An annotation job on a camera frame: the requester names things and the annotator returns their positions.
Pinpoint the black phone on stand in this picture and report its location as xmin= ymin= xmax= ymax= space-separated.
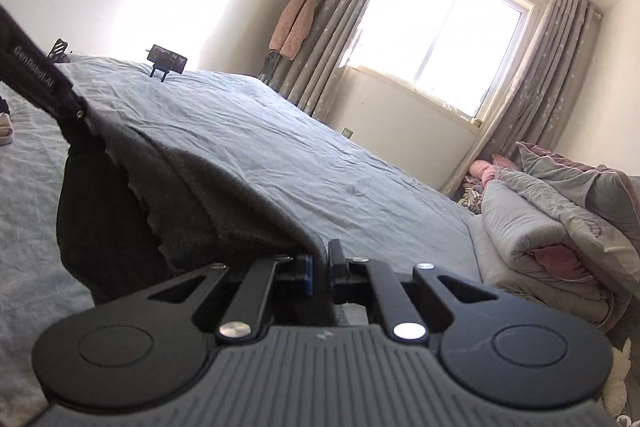
xmin=146 ymin=44 xmax=188 ymax=82

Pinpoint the grey bed sheet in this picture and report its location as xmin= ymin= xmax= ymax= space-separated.
xmin=1 ymin=56 xmax=480 ymax=426

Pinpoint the pink hanging towel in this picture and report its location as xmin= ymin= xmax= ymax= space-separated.
xmin=269 ymin=0 xmax=318 ymax=61

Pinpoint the bright window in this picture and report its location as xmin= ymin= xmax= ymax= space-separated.
xmin=348 ymin=0 xmax=534 ymax=126

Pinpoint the pink clothes pile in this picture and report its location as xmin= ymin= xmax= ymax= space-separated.
xmin=458 ymin=154 xmax=520 ymax=215

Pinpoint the white teddy bear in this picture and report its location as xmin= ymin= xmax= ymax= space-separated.
xmin=600 ymin=338 xmax=632 ymax=418

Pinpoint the right grey curtain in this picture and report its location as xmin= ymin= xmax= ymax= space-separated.
xmin=439 ymin=0 xmax=602 ymax=197

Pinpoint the folded grey pink duvet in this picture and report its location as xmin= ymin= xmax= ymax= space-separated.
xmin=470 ymin=142 xmax=639 ymax=332

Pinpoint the dark grey knit sweater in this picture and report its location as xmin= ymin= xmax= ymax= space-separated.
xmin=56 ymin=115 xmax=335 ymax=326

